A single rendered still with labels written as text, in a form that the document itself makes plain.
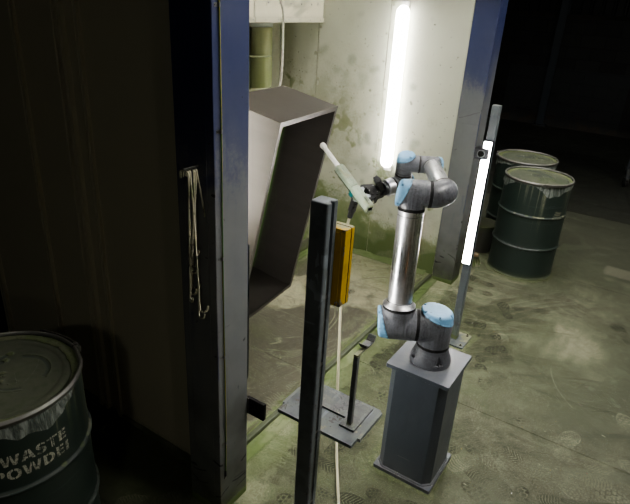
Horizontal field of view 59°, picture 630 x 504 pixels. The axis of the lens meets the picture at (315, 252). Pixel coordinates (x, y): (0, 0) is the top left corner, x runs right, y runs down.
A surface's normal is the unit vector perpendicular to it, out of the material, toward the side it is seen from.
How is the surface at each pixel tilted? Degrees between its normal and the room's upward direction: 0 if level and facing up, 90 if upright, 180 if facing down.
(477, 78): 90
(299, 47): 90
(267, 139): 90
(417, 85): 90
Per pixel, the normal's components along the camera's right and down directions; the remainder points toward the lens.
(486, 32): -0.55, 0.32
